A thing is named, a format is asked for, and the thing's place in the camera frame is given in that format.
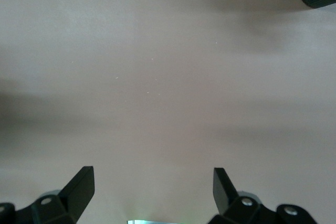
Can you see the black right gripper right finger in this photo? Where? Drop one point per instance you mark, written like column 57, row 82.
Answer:
column 223, row 195

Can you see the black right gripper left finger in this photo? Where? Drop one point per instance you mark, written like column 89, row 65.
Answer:
column 76, row 197

